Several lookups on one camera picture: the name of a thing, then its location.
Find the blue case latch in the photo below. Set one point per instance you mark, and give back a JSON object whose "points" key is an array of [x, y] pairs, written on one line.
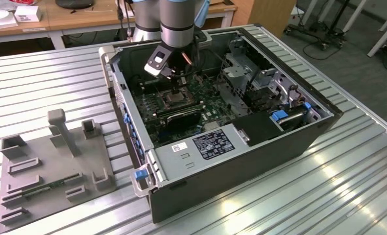
{"points": [[139, 175]]}

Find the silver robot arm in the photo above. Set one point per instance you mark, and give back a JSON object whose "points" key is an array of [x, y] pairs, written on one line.
{"points": [[176, 29]]}

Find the blue plastic clip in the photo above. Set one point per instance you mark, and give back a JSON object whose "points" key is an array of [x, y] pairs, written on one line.
{"points": [[307, 106]]}

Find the black wheeled stand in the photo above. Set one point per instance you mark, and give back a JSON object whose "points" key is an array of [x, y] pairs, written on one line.
{"points": [[339, 14]]}

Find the CPU socket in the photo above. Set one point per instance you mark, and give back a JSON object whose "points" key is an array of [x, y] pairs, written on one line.
{"points": [[194, 101]]}

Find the black plastic shroud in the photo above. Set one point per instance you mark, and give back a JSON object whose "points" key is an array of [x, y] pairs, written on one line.
{"points": [[256, 129]]}

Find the blue card retainer clip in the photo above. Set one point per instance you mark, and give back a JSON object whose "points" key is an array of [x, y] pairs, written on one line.
{"points": [[126, 119]]}

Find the grey parts rack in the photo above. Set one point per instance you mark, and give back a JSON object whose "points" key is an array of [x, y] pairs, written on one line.
{"points": [[63, 166]]}

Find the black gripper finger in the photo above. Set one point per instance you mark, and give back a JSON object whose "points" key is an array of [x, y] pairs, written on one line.
{"points": [[176, 86], [183, 82]]}

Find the grey metal drive cage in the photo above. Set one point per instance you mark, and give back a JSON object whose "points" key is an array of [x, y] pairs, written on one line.
{"points": [[238, 73]]}

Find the green RAM stick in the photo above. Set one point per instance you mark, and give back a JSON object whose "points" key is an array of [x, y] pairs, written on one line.
{"points": [[162, 115], [179, 109], [42, 188]]}

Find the silver CPU plate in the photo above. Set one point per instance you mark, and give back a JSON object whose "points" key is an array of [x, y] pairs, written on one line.
{"points": [[175, 100]]}

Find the small silver heatsink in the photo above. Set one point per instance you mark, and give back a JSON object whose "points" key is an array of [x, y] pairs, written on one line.
{"points": [[212, 126]]}

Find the blue disk carrier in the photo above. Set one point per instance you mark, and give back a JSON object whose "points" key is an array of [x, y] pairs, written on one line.
{"points": [[278, 115]]}

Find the black graphics card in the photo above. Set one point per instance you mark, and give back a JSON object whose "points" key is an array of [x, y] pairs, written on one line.
{"points": [[182, 120]]}

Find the black open PC case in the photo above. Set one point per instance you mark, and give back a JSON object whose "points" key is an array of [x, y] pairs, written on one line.
{"points": [[232, 186]]}

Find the silver metal bracket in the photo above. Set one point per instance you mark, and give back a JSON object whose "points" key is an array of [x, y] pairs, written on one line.
{"points": [[283, 84]]}

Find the wooden cabinet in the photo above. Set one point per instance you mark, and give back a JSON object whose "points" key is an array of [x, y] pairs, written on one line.
{"points": [[270, 17]]}

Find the white cardboard box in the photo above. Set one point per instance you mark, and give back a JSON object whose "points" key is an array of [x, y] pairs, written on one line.
{"points": [[28, 12]]}

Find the green motherboard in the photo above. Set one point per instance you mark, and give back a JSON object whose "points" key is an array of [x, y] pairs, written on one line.
{"points": [[215, 107]]}

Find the red packet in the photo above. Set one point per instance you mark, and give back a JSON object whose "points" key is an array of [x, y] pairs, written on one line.
{"points": [[23, 1]]}

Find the black round object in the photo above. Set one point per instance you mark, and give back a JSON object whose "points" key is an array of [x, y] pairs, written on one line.
{"points": [[74, 3]]}

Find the grey power supply unit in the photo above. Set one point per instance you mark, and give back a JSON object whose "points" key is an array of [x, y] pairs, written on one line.
{"points": [[180, 164]]}

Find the white table frame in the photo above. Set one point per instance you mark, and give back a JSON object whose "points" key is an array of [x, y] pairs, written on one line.
{"points": [[354, 16], [386, 36]]}

